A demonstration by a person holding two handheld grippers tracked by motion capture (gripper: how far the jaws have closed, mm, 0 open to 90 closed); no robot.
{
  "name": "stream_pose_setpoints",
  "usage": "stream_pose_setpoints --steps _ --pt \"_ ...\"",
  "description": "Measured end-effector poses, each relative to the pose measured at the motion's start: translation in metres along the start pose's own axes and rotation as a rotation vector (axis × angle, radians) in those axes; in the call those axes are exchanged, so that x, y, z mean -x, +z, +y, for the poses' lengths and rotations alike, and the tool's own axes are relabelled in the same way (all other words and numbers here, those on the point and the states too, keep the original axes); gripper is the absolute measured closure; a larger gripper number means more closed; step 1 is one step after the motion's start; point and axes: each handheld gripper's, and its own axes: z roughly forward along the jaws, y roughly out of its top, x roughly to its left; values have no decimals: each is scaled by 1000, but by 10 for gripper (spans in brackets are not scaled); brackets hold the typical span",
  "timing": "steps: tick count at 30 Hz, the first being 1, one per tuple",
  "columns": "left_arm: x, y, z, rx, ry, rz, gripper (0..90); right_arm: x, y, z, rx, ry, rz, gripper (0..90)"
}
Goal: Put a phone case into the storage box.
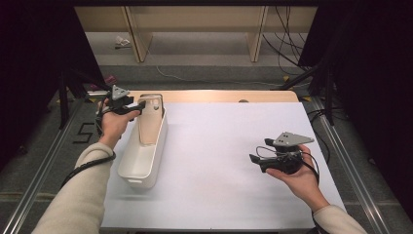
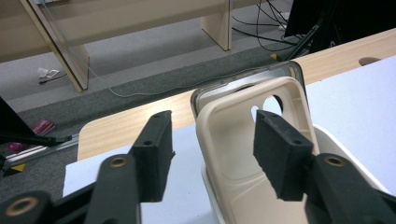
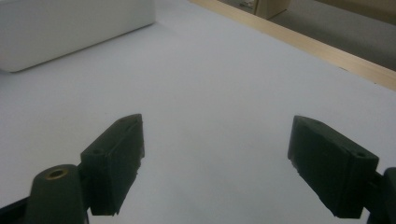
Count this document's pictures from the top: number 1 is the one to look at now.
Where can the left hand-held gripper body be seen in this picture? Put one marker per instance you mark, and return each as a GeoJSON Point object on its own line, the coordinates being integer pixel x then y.
{"type": "Point", "coordinates": [117, 104]}

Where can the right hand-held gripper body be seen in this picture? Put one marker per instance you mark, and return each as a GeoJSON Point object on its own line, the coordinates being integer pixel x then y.
{"type": "Point", "coordinates": [285, 162]}

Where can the grey metal stand with hole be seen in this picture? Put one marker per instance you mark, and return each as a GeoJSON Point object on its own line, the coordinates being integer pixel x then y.
{"type": "Point", "coordinates": [152, 95]}

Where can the white plastic bin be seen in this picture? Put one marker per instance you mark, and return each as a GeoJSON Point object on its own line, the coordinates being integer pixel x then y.
{"type": "Point", "coordinates": [141, 162]}

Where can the person's left hand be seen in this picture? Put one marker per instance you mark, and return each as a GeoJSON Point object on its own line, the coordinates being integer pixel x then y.
{"type": "Point", "coordinates": [113, 126]}

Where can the person's right hand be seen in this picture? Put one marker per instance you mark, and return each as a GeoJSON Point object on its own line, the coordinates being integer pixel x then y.
{"type": "Point", "coordinates": [307, 187]}

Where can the small pink object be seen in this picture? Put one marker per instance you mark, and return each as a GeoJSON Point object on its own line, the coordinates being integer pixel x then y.
{"type": "Point", "coordinates": [110, 79]}

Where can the white table mat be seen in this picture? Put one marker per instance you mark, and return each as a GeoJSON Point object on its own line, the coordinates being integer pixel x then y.
{"type": "Point", "coordinates": [211, 156]}

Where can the black metal stand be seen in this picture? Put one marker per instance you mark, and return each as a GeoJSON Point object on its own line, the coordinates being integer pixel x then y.
{"type": "Point", "coordinates": [328, 97]}
{"type": "Point", "coordinates": [62, 97]}

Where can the crumpled white paper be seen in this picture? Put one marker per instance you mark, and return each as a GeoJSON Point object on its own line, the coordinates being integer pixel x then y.
{"type": "Point", "coordinates": [122, 42]}

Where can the dark curtain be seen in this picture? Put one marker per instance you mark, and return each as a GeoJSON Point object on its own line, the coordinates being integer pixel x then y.
{"type": "Point", "coordinates": [373, 81]}
{"type": "Point", "coordinates": [32, 65]}

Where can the wooden shelf unit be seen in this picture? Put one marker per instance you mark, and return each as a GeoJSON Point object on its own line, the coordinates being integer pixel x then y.
{"type": "Point", "coordinates": [195, 19]}

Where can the aluminium floor rail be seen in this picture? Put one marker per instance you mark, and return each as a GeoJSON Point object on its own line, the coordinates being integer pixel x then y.
{"type": "Point", "coordinates": [354, 172]}
{"type": "Point", "coordinates": [35, 185]}

